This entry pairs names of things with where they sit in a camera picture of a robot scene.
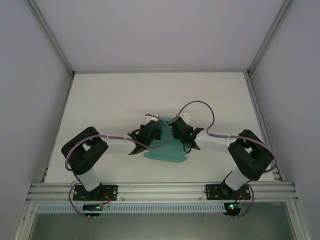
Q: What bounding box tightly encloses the teal paper box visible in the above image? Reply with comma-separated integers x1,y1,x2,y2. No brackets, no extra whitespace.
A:
143,116,190,165

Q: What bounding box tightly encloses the right circuit board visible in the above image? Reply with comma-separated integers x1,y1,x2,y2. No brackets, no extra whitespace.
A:
224,202,243,213

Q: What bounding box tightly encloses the circuit board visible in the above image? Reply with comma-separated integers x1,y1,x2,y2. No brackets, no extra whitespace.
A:
82,203,105,213
224,202,243,213

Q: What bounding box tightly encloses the left circuit board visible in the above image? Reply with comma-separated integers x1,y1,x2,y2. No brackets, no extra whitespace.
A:
82,203,105,213

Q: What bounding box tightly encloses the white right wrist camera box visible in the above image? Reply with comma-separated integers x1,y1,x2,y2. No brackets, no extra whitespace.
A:
176,112,191,125

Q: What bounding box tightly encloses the aluminium mounting rail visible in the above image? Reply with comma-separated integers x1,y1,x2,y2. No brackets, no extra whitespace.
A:
26,181,300,203

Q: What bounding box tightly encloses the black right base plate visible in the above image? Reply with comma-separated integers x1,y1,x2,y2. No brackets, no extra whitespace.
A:
205,184,252,201

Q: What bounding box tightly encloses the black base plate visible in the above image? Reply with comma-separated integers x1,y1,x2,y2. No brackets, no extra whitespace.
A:
205,184,252,201
72,184,118,201

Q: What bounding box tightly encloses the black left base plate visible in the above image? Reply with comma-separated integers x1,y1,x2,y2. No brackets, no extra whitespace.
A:
72,184,118,201

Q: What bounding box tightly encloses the slotted grey cable duct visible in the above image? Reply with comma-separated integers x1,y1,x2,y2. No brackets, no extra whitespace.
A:
36,202,226,214

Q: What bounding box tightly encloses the aluminium side rail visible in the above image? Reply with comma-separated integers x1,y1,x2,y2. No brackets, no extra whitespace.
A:
244,71,283,182
40,73,75,184

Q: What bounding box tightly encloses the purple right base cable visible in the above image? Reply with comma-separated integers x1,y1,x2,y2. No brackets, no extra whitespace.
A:
233,184,256,219

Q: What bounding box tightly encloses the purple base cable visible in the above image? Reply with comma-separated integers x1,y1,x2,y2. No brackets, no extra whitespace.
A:
68,181,87,219
233,184,256,219

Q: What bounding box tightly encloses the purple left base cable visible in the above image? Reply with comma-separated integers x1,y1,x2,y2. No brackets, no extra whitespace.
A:
68,181,87,219

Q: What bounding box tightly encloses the aluminium frame post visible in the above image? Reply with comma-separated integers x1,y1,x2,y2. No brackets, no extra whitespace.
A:
246,0,293,77
286,199,307,240
13,201,38,240
24,0,76,77

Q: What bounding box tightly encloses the lower aluminium frame post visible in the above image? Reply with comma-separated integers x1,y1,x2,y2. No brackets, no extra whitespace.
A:
286,199,307,240
13,201,38,240

